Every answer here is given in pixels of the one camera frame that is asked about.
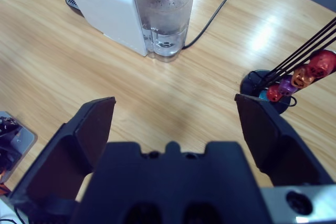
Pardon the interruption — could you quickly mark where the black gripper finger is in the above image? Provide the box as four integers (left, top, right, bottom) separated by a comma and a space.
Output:
9, 97, 117, 224
234, 93, 336, 187

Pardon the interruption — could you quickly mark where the large dark red coffee capsule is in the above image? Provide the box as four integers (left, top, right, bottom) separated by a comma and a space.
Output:
307, 49, 336, 79

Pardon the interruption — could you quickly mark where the small red coffee capsule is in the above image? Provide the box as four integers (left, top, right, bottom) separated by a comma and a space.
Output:
266, 84, 284, 103

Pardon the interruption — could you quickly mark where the purple coffee capsule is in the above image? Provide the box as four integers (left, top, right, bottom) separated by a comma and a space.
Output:
278, 74, 299, 96

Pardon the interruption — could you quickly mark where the orange coffee capsule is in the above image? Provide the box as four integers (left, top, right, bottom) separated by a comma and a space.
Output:
291, 64, 316, 88

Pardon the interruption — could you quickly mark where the white capsule coffee machine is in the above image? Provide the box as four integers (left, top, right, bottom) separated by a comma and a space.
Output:
54, 0, 148, 57

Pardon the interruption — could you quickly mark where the silver grate drip tray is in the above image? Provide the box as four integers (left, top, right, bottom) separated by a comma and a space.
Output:
65, 0, 85, 16

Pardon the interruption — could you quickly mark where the clear water tank black lid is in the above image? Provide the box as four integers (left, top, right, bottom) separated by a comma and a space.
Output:
132, 0, 201, 63

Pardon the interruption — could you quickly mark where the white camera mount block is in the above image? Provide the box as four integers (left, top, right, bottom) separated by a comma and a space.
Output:
0, 111, 38, 183

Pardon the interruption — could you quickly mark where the black wire capsule holder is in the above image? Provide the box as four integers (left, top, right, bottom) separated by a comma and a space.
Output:
240, 16, 336, 114

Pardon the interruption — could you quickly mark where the black power cable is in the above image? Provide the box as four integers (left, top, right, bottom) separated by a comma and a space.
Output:
182, 0, 246, 49

